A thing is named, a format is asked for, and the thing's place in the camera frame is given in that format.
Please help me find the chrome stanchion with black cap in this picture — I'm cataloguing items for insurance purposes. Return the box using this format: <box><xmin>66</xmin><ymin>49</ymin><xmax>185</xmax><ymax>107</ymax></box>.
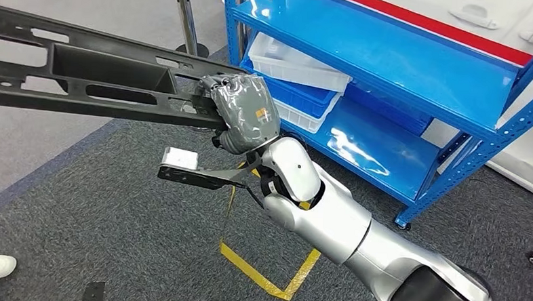
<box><xmin>233</xmin><ymin>0</ymin><xmax>252</xmax><ymax>37</ymax></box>

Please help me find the white plastic bin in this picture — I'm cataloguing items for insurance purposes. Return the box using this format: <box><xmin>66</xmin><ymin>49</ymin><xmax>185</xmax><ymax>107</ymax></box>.
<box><xmin>245</xmin><ymin>32</ymin><xmax>355</xmax><ymax>94</ymax></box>
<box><xmin>271</xmin><ymin>88</ymin><xmax>344</xmax><ymax>136</ymax></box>

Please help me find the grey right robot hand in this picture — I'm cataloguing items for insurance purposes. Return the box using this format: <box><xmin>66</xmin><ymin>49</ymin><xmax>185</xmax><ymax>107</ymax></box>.
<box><xmin>195</xmin><ymin>73</ymin><xmax>283</xmax><ymax>158</ymax></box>

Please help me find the red barrier belt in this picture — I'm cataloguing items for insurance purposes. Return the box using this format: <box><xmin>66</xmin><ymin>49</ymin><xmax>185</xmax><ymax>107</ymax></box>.
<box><xmin>321</xmin><ymin>0</ymin><xmax>533</xmax><ymax>79</ymax></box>

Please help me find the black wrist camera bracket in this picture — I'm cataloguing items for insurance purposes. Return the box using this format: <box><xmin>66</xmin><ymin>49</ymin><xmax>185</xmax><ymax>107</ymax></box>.
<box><xmin>156</xmin><ymin>146</ymin><xmax>264</xmax><ymax>193</ymax></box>

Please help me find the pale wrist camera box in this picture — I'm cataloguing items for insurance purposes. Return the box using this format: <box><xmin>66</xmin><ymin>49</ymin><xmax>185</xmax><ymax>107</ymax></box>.
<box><xmin>161</xmin><ymin>146</ymin><xmax>200</xmax><ymax>172</ymax></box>

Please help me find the white car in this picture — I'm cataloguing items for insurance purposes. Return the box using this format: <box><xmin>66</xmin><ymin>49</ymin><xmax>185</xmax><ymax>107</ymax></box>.
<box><xmin>309</xmin><ymin>0</ymin><xmax>533</xmax><ymax>205</ymax></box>

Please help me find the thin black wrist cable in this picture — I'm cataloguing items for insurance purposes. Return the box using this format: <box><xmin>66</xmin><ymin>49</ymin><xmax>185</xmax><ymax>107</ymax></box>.
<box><xmin>225</xmin><ymin>184</ymin><xmax>266</xmax><ymax>211</ymax></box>

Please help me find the chrome stanchion with chrome base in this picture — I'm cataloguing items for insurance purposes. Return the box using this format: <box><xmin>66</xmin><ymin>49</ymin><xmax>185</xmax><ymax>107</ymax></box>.
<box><xmin>169</xmin><ymin>0</ymin><xmax>203</xmax><ymax>58</ymax></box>

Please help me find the black stanchion with disc base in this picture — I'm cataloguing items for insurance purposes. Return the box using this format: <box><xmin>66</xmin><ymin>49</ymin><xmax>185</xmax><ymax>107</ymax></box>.
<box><xmin>175</xmin><ymin>41</ymin><xmax>212</xmax><ymax>59</ymax></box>

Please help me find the black flat plate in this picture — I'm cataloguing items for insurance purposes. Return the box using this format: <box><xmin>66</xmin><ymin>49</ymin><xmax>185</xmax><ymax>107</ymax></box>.
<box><xmin>79</xmin><ymin>280</ymin><xmax>106</xmax><ymax>301</ymax></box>

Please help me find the long black plastic part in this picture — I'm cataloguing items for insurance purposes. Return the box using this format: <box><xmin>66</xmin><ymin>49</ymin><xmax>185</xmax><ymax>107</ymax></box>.
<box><xmin>0</xmin><ymin>3</ymin><xmax>251</xmax><ymax>133</ymax></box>

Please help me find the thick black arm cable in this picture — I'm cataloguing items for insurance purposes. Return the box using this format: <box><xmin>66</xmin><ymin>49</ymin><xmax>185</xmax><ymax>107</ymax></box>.
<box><xmin>458</xmin><ymin>266</ymin><xmax>500</xmax><ymax>301</ymax></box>

